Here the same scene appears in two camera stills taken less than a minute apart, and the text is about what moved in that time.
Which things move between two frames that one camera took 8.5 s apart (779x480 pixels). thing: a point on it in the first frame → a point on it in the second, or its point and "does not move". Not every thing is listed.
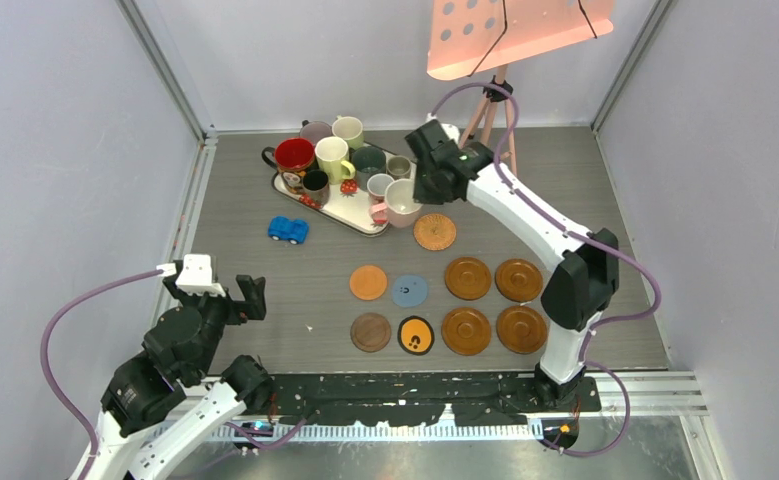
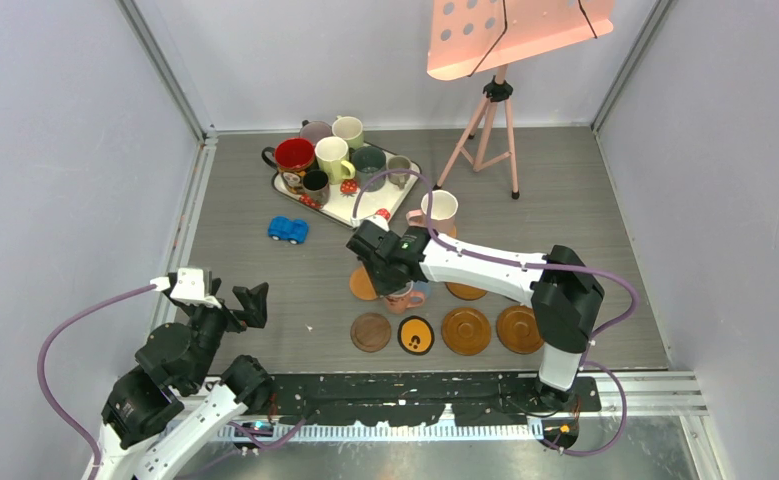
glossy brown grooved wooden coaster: [521, 330] does not move
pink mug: [401, 209] → [444, 206]
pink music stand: [473, 34] does not move
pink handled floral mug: [376, 192] → [405, 299]
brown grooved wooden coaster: [466, 331] does not move
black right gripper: [423, 197] → [383, 288]
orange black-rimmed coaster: [415, 335] does not move
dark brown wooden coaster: [370, 332] does not move
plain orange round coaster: [368, 282] does not move
